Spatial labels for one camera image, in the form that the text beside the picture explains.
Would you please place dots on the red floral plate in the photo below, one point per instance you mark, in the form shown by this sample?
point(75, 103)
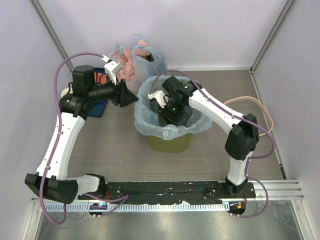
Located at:
point(101, 78)

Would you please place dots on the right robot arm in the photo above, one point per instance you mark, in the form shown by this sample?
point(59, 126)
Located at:
point(241, 130)

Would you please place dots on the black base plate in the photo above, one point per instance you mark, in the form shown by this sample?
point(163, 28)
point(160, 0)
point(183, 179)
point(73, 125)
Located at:
point(173, 192)

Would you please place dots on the white slotted cable duct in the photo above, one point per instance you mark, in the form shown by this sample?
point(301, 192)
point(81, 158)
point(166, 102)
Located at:
point(97, 207)

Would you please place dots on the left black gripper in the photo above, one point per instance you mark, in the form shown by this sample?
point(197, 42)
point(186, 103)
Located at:
point(123, 96)

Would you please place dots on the bag filled with pink trash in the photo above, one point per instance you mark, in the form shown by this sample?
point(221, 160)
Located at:
point(140, 61)

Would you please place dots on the green trash bin pink rim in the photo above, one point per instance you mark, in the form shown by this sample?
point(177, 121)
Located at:
point(176, 145)

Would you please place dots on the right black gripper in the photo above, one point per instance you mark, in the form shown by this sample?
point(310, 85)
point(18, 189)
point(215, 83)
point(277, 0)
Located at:
point(172, 119)

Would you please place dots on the blue plastic bag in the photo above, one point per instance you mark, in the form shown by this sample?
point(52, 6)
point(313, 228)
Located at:
point(148, 122)

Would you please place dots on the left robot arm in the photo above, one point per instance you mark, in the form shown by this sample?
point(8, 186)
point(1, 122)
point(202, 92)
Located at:
point(50, 180)

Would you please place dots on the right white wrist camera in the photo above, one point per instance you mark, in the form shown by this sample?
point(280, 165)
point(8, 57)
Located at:
point(160, 97)

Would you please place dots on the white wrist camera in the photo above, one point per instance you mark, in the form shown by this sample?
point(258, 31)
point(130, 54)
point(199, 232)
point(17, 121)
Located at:
point(160, 97)
point(111, 68)

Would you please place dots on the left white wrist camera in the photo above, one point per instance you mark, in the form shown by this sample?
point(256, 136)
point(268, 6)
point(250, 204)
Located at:
point(111, 68)

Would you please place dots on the pink paper cup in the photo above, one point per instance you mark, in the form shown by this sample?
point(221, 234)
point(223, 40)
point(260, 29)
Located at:
point(64, 92)

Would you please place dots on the dark blue mat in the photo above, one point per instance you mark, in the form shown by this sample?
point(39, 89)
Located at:
point(98, 107)

